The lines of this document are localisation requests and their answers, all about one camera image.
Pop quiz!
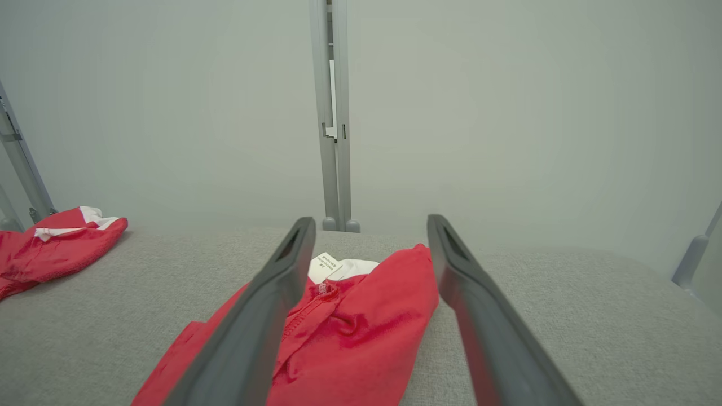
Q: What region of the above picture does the red jacket with white trim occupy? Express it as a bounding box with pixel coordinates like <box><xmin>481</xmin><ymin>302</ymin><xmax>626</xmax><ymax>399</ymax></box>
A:
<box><xmin>131</xmin><ymin>244</ymin><xmax>439</xmax><ymax>406</ymax></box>

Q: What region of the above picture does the red hooded top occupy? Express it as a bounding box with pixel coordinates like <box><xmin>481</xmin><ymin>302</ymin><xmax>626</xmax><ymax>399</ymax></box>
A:
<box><xmin>0</xmin><ymin>206</ymin><xmax>129</xmax><ymax>301</ymax></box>

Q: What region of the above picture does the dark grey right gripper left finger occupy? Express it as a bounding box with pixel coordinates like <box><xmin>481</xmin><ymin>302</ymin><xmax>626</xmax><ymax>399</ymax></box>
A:
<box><xmin>164</xmin><ymin>217</ymin><xmax>316</xmax><ymax>406</ymax></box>

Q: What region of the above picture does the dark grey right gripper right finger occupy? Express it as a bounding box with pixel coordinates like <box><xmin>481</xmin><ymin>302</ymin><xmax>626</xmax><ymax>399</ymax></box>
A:
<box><xmin>426</xmin><ymin>214</ymin><xmax>583</xmax><ymax>406</ymax></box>

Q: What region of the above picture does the grey double partition post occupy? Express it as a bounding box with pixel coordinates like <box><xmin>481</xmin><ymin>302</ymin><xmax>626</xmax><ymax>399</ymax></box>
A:
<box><xmin>309</xmin><ymin>0</ymin><xmax>360</xmax><ymax>233</ymax></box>

